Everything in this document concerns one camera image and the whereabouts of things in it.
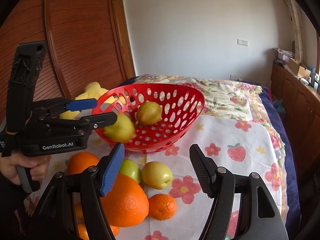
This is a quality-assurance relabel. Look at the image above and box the person's left hand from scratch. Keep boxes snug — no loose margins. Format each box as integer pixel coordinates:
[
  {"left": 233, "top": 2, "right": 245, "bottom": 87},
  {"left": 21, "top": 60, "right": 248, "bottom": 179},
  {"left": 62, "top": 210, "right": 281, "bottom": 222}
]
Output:
[{"left": 0, "top": 151, "right": 51, "bottom": 186}]

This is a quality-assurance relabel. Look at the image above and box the medium orange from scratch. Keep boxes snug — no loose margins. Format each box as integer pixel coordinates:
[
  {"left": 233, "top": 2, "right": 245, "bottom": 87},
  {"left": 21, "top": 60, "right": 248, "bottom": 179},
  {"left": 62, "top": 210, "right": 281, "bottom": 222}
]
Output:
[{"left": 67, "top": 152, "right": 100, "bottom": 177}]

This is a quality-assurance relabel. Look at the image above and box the yellow plush toy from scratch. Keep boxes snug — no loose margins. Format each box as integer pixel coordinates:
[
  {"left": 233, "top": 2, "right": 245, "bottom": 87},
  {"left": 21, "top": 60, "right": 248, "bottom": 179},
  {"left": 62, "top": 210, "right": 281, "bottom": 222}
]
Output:
[{"left": 59, "top": 82, "right": 112, "bottom": 120}]

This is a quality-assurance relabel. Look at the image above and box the patterned curtain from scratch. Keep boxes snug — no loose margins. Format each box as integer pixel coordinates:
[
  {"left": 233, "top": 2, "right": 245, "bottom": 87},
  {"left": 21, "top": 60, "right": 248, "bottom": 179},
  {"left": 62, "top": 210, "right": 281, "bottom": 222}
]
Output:
[{"left": 280, "top": 0, "right": 305, "bottom": 63}]

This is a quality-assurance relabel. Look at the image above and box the wooden slatted headboard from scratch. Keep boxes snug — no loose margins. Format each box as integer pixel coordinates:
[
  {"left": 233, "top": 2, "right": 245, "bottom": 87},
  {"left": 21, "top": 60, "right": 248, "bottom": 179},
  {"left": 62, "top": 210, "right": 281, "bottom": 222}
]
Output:
[{"left": 0, "top": 0, "right": 130, "bottom": 130}]

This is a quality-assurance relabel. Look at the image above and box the cardboard box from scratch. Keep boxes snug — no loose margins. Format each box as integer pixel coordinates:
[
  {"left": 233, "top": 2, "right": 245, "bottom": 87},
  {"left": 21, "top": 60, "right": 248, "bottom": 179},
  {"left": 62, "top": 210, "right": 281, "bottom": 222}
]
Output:
[{"left": 289, "top": 58, "right": 312, "bottom": 79}]

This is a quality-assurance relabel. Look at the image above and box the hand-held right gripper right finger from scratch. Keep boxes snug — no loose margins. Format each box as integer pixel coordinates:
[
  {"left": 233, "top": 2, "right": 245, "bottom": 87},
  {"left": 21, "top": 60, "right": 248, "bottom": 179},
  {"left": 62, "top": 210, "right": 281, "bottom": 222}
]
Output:
[{"left": 189, "top": 144, "right": 289, "bottom": 240}]

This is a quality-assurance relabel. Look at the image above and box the pile of folded cloths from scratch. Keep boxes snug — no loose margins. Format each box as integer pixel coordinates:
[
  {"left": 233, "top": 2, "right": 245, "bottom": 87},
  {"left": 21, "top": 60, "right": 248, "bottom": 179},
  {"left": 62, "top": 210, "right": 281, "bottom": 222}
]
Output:
[{"left": 273, "top": 47, "right": 295, "bottom": 64}]

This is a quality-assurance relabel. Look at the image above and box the large orange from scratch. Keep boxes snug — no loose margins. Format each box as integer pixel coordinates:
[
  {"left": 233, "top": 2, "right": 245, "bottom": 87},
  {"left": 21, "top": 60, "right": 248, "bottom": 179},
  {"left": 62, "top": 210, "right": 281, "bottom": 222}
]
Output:
[{"left": 100, "top": 173, "right": 150, "bottom": 228}]

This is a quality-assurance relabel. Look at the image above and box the red perforated plastic basket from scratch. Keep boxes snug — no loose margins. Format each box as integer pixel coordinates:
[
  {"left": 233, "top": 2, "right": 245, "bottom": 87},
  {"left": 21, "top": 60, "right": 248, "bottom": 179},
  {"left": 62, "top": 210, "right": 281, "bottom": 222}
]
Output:
[{"left": 91, "top": 83, "right": 205, "bottom": 153}]

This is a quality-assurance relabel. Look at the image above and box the green citrus fruit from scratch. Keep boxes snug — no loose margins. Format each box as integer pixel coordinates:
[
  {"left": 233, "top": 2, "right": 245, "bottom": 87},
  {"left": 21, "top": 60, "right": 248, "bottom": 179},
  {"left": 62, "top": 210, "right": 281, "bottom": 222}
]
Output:
[
  {"left": 141, "top": 161, "right": 173, "bottom": 190},
  {"left": 118, "top": 159, "right": 142, "bottom": 185}
]

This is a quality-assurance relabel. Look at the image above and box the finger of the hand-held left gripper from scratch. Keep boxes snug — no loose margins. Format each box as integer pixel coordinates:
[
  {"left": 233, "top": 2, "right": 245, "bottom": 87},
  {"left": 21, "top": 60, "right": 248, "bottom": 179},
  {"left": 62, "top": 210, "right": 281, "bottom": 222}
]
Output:
[
  {"left": 31, "top": 98, "right": 98, "bottom": 119},
  {"left": 41, "top": 112, "right": 118, "bottom": 136}
]

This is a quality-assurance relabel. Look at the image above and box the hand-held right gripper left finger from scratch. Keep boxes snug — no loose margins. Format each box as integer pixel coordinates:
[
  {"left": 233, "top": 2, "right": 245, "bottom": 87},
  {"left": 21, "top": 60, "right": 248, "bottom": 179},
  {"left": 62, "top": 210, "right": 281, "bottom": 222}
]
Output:
[{"left": 31, "top": 142, "right": 125, "bottom": 240}]

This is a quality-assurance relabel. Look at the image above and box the plain wooden panel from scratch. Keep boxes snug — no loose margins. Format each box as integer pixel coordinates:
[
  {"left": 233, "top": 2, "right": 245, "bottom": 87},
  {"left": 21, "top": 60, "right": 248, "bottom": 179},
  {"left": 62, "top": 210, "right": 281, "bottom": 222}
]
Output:
[{"left": 111, "top": 0, "right": 137, "bottom": 78}]

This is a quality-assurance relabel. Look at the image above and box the person's left forearm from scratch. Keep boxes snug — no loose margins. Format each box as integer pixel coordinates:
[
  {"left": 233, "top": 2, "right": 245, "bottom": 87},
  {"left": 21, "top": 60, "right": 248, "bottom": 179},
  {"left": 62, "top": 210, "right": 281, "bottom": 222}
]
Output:
[{"left": 0, "top": 172, "right": 27, "bottom": 240}]

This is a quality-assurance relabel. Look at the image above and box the wooden cabinet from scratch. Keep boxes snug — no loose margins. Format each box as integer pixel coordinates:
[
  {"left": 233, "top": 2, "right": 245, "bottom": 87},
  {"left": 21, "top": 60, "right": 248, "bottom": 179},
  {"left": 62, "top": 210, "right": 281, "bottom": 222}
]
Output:
[{"left": 271, "top": 62, "right": 320, "bottom": 180}]

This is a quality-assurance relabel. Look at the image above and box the white strawberry print cloth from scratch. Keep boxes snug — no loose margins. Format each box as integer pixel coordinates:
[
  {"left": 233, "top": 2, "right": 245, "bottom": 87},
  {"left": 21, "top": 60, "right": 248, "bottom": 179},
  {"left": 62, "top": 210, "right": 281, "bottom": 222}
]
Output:
[{"left": 22, "top": 114, "right": 284, "bottom": 240}]

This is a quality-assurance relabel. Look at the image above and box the bumpy tangerine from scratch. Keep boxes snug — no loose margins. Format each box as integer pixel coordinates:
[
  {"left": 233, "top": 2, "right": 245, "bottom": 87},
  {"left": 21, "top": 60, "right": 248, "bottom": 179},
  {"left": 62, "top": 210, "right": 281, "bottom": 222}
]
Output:
[{"left": 148, "top": 194, "right": 178, "bottom": 221}]

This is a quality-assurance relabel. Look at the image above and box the yellow-green pear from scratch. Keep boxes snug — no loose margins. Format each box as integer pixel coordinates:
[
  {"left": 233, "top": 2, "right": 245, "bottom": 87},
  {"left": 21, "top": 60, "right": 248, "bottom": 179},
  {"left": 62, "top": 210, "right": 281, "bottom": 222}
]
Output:
[{"left": 103, "top": 114, "right": 136, "bottom": 145}]

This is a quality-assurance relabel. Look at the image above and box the brownish green pear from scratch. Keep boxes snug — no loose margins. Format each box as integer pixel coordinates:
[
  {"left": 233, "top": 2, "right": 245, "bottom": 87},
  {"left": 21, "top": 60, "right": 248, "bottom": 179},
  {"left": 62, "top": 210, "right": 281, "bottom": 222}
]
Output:
[{"left": 136, "top": 102, "right": 163, "bottom": 126}]

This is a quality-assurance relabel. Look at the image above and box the teal cloth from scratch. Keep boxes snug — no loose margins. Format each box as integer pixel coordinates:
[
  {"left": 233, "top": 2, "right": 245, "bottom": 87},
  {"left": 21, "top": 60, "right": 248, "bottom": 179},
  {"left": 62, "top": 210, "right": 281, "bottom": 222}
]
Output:
[{"left": 273, "top": 99, "right": 285, "bottom": 114}]

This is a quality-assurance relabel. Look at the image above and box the floral blanket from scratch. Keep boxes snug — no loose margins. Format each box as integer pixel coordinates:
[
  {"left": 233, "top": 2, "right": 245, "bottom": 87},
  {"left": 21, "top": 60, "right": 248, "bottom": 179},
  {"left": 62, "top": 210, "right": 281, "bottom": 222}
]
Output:
[{"left": 117, "top": 74, "right": 294, "bottom": 228}]

